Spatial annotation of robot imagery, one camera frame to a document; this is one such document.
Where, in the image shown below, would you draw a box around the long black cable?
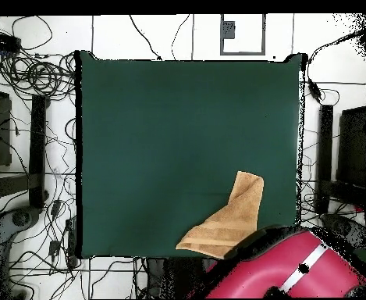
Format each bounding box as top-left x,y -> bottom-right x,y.
306,13 -> 366,80

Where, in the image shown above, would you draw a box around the black floor beam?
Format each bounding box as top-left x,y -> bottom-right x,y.
28,94 -> 48,209
314,104 -> 334,214

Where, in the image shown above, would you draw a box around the black power strip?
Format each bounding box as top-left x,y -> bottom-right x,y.
0,30 -> 22,53

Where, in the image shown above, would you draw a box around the small grey floor box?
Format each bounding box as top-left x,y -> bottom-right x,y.
221,20 -> 236,40

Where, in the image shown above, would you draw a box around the black stand foot with caster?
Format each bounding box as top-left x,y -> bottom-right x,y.
0,206 -> 41,252
321,213 -> 366,251

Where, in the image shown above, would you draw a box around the thin black cable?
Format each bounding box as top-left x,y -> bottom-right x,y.
170,13 -> 192,61
128,13 -> 162,61

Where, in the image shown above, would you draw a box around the dark green table cloth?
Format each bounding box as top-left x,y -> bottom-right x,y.
79,49 -> 305,260

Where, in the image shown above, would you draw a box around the orange terry towel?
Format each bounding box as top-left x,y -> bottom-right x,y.
175,170 -> 265,260

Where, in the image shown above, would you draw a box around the coiled black cables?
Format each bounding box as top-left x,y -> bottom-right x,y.
0,52 -> 76,98

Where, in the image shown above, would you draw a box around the black power adapter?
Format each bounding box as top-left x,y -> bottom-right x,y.
307,79 -> 322,103

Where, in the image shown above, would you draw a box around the looped black cable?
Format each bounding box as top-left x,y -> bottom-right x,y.
11,15 -> 54,52

